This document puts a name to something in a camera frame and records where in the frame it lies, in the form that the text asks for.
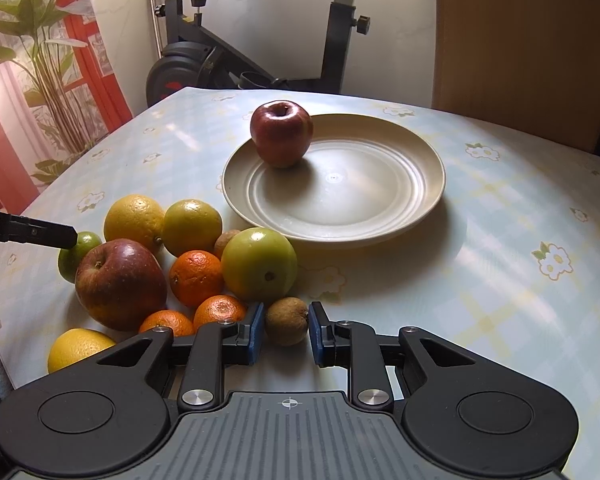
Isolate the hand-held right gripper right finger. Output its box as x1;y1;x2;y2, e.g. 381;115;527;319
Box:
308;301;481;413

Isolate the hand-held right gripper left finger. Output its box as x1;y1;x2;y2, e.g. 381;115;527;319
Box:
96;302;266;413

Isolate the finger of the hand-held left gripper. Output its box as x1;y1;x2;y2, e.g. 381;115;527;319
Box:
8;213;79;251

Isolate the small brown fruit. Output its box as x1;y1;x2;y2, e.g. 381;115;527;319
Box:
265;296;310;347
214;230;242;261

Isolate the small green lime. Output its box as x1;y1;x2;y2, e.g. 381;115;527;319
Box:
57;231;103;284

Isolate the orange tangerine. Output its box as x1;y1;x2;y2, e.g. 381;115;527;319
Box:
138;310;196;337
193;294;248;332
168;250;225;309

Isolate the green apple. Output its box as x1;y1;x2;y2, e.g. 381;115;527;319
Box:
221;227;299;304

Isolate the yellow orange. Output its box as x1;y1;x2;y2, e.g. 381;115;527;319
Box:
103;194;167;256

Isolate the large red yellow apple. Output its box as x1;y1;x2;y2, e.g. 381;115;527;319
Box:
74;238;169;332

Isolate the yellow-green orange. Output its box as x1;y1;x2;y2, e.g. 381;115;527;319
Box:
161;199;224;258

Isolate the beige round plate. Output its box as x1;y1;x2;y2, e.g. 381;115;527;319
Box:
222;113;447;250

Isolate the yellow lemon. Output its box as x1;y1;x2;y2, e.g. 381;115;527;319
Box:
47;328;117;374

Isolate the green potted plant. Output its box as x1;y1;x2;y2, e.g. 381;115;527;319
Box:
0;0;103;186

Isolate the red printed curtain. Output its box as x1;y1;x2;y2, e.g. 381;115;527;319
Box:
0;0;133;261

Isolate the dark red apple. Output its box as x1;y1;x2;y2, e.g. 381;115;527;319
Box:
250;101;314;169

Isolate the black exercise bike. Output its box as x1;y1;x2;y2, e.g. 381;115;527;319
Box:
145;0;417;107

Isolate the wooden panel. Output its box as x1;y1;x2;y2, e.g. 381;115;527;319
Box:
432;0;600;153

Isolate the metal hose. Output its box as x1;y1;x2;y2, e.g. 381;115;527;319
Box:
147;0;162;58

